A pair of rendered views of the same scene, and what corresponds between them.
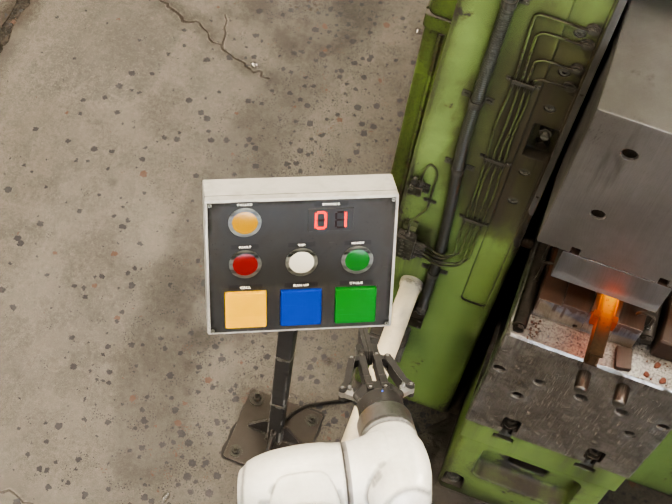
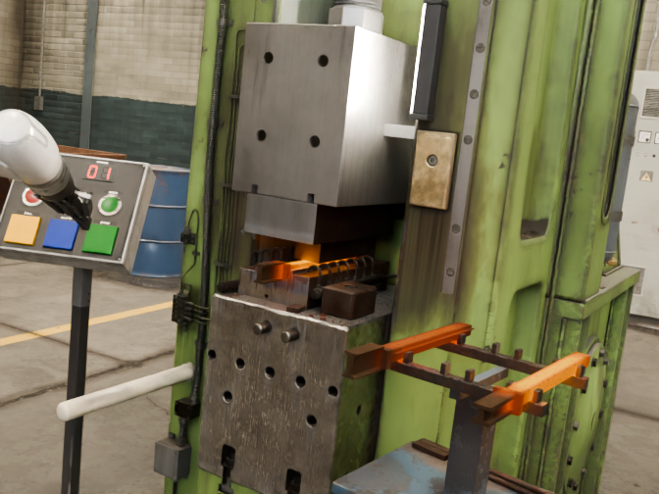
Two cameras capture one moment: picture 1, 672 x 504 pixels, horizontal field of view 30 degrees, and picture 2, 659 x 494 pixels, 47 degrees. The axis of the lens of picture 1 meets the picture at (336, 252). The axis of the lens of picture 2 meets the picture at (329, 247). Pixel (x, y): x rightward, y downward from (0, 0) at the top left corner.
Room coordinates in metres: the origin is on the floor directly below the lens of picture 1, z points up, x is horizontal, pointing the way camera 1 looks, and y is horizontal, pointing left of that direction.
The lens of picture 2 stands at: (-0.52, -1.19, 1.33)
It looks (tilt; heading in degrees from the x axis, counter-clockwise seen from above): 9 degrees down; 19
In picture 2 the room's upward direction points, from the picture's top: 6 degrees clockwise
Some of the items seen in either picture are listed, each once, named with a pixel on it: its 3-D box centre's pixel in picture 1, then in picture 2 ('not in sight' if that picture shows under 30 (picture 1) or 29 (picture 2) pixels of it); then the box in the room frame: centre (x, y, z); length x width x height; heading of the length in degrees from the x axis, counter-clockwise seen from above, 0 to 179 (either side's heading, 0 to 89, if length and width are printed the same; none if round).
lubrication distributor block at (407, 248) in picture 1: (409, 244); (183, 309); (1.32, -0.15, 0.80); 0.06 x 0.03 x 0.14; 79
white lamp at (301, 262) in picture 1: (301, 262); not in sight; (1.07, 0.06, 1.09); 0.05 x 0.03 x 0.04; 79
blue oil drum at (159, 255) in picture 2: not in sight; (157, 220); (5.05, 2.28, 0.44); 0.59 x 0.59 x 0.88
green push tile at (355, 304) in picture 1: (355, 303); (100, 239); (1.05, -0.05, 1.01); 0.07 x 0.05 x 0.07; 104
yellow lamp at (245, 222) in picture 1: (244, 222); not in sight; (1.09, 0.16, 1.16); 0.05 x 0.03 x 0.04; 79
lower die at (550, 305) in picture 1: (612, 232); (318, 274); (1.33, -0.53, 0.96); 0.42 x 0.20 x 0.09; 169
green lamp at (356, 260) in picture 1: (357, 259); (110, 205); (1.10, -0.04, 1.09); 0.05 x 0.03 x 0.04; 79
